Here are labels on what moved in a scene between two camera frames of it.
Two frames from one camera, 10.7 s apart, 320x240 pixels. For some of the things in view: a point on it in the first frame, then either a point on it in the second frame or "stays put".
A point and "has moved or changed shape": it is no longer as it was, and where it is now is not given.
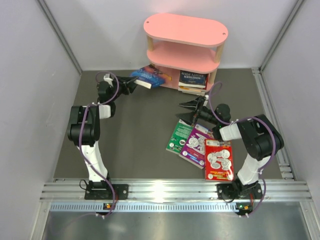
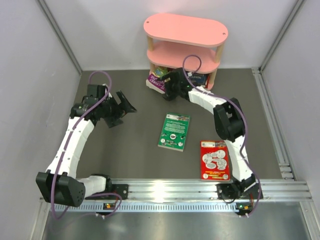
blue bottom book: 150,77 -> 161,71
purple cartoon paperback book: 193,151 -> 156,83
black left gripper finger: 126,79 -> 126,105
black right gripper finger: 196,103 -> 172,76
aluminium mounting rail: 176,190 stays put
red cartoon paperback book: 219,160 stays put
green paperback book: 180,137 has moved or changed shape
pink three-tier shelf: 179,42 stays put
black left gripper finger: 131,86 -> 113,122
